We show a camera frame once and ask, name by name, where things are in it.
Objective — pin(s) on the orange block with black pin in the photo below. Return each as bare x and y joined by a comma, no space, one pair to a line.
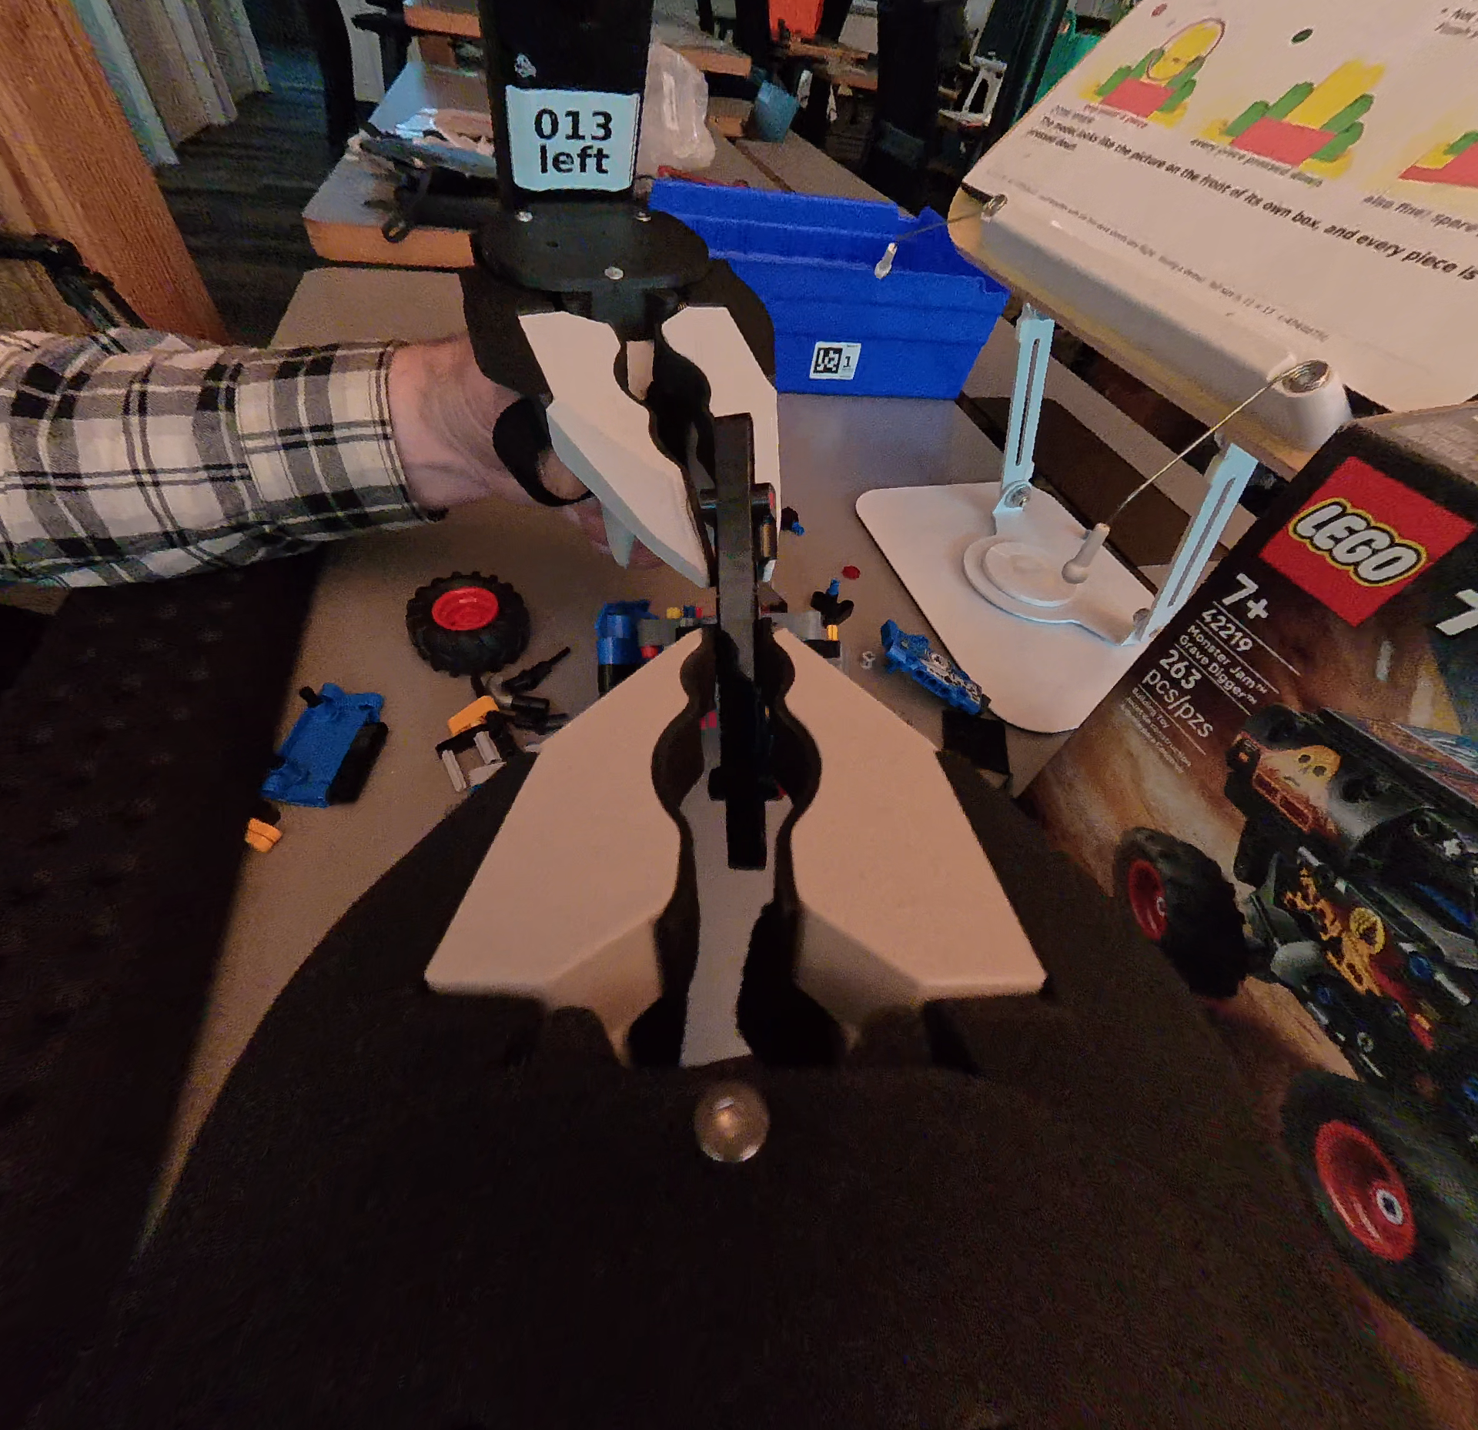
262,832

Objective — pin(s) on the cluttered wooden table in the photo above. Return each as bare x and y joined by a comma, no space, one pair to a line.
357,230

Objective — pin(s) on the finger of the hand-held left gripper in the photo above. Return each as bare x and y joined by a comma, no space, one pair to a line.
732,368
611,459

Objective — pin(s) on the orange curved block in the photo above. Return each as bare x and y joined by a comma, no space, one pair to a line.
473,717

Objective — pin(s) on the blue body panel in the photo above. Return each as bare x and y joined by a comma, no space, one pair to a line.
311,749

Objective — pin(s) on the toy truck set box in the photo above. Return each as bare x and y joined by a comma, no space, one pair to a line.
1154,759

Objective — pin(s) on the grey desk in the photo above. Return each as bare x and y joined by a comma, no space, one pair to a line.
300,853

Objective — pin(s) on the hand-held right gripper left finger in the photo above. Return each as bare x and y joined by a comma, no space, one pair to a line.
553,865

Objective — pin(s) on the adjacent grey table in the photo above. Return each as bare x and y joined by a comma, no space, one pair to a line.
346,298

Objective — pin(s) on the black square plate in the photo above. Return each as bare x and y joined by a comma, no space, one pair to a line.
976,742

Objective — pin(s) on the black wheel with red hub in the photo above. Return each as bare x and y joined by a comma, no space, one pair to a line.
468,609

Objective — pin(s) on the printed instruction sheet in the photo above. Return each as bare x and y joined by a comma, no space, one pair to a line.
1270,182

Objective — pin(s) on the grey elbow pipe black axle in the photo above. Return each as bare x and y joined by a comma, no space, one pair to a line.
490,684

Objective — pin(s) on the blue storage bin with tag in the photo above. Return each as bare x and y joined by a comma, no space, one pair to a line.
901,298

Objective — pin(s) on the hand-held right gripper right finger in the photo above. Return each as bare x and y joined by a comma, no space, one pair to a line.
923,865

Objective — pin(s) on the white plastic bag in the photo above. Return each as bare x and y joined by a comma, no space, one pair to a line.
676,102

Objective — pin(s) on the black angled connector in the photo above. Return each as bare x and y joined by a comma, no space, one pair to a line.
536,713

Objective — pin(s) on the white document stand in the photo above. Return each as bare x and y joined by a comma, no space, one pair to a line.
923,541

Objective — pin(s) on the person's left hand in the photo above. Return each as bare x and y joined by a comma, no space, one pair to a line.
449,437

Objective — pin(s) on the small connector with blue pin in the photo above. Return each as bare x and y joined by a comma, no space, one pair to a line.
831,608

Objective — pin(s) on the black pin with shaft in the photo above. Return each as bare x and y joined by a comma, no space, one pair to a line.
536,671

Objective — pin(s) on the blue panel with white print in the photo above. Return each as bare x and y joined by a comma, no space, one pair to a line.
930,662

